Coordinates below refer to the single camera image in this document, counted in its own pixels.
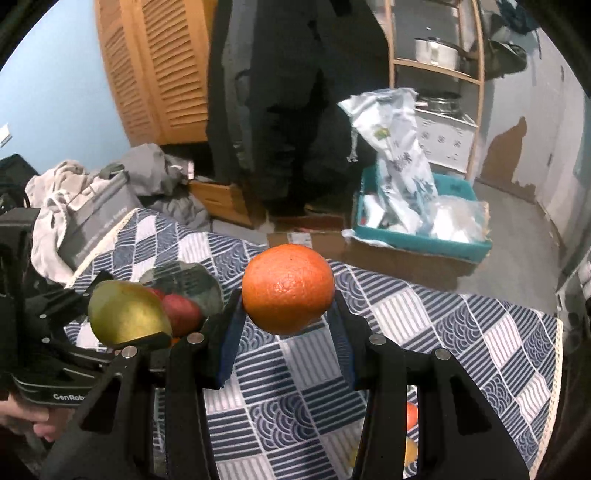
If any grey printed paper bag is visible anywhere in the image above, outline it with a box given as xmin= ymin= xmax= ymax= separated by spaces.
xmin=58 ymin=173 xmax=144 ymax=271

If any grey clothes pile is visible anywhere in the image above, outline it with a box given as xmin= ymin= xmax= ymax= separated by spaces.
xmin=113 ymin=143 xmax=213 ymax=232

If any green yellow pear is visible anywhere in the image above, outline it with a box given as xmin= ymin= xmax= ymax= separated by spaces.
xmin=88 ymin=281 xmax=174 ymax=347

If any metal pot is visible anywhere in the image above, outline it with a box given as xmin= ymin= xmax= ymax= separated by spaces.
xmin=413 ymin=37 xmax=476 ymax=70

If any teal storage bin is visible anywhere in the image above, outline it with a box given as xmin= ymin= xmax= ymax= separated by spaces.
xmin=353 ymin=166 xmax=494 ymax=265

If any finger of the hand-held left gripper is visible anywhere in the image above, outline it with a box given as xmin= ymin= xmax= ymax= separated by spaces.
xmin=28 ymin=272 xmax=114 ymax=321
xmin=41 ymin=332 xmax=174 ymax=365

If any wooden shelf rack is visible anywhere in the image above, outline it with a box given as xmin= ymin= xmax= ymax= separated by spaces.
xmin=385 ymin=0 xmax=485 ymax=178

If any large orange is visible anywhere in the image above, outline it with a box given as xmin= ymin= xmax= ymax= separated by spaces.
xmin=242 ymin=244 xmax=335 ymax=335

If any wooden louvered cabinet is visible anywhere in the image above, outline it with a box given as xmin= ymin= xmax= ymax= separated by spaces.
xmin=95 ymin=0 xmax=220 ymax=147

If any white patterned storage box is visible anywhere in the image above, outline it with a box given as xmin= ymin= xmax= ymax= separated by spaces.
xmin=416 ymin=113 xmax=476 ymax=171

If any red apple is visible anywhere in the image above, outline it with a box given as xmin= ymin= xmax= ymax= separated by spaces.
xmin=159 ymin=294 xmax=204 ymax=337

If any person's left hand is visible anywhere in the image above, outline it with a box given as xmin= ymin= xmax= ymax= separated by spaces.
xmin=0 ymin=399 xmax=75 ymax=444

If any blue white patterned tablecloth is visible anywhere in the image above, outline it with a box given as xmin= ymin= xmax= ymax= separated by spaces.
xmin=62 ymin=208 xmax=565 ymax=480

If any black crate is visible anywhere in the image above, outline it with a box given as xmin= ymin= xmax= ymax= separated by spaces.
xmin=0 ymin=154 xmax=40 ymax=210

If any black hanging coat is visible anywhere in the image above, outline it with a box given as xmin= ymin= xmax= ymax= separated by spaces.
xmin=205 ymin=0 xmax=393 ymax=217

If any clear plastic bag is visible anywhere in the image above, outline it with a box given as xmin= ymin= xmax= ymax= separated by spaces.
xmin=420 ymin=195 xmax=491 ymax=243

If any clear glass plate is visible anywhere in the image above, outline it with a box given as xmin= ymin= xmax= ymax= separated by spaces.
xmin=76 ymin=261 xmax=225 ymax=352

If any white printed plastic bag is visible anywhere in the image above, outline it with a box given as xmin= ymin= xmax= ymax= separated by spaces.
xmin=338 ymin=88 xmax=439 ymax=236

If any beige cloth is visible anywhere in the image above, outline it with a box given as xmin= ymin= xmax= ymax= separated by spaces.
xmin=25 ymin=159 xmax=109 ymax=278

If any small steel pot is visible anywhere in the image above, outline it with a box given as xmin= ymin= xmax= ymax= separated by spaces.
xmin=416 ymin=92 xmax=462 ymax=116

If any flat brown cardboard box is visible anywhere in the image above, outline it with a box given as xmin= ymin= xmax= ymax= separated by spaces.
xmin=268 ymin=230 xmax=356 ymax=264

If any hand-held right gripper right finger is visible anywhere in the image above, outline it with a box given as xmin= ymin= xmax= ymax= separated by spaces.
xmin=325 ymin=292 xmax=529 ymax=480

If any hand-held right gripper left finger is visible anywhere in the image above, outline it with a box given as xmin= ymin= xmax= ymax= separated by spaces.
xmin=39 ymin=288 xmax=245 ymax=480

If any large brown cardboard box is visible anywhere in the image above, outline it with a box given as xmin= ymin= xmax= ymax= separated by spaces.
xmin=342 ymin=233 xmax=490 ymax=291

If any grey hanging jacket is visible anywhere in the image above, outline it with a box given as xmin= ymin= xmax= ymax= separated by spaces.
xmin=222 ymin=0 xmax=252 ymax=153

